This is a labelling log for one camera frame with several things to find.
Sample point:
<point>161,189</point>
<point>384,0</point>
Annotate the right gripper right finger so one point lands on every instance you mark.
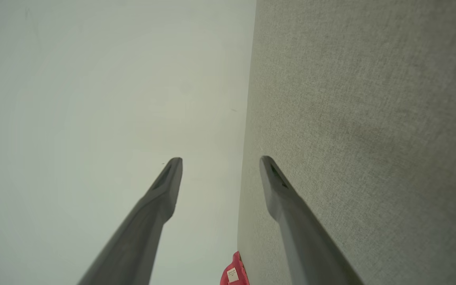
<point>299,233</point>

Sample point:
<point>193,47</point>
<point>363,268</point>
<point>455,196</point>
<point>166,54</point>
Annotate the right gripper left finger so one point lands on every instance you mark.
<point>149,225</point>

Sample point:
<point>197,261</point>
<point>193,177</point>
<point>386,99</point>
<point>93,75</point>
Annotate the red white printed jersey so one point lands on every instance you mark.
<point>238,262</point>

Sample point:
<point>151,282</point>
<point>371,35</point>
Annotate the grey fabric sofa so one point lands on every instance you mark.
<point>370,118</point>

